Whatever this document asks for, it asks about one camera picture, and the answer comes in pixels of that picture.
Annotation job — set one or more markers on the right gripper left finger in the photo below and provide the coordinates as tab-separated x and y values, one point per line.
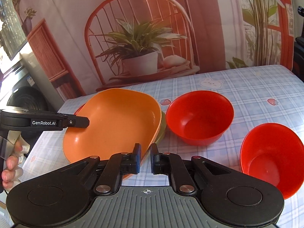
116	167

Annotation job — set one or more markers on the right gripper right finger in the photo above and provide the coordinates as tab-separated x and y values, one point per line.
172	165

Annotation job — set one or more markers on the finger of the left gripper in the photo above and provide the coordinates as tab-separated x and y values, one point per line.
75	121

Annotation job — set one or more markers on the red plastic bowl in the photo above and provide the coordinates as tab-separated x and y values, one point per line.
78	110
200	118
274	153

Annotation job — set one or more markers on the orange square plate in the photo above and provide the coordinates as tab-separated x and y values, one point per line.
119	118

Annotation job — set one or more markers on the person's left hand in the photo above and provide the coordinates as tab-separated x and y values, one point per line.
12	171

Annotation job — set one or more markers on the olive green plate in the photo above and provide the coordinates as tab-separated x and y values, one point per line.
162	130

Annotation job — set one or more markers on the grey washing machine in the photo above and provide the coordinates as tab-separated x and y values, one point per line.
25	85

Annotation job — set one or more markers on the printed room scene backdrop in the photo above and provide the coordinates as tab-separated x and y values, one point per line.
84	46

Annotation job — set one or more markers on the black exercise bike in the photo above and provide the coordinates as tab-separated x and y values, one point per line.
298	59

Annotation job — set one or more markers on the window with frame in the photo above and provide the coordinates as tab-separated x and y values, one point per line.
12	34

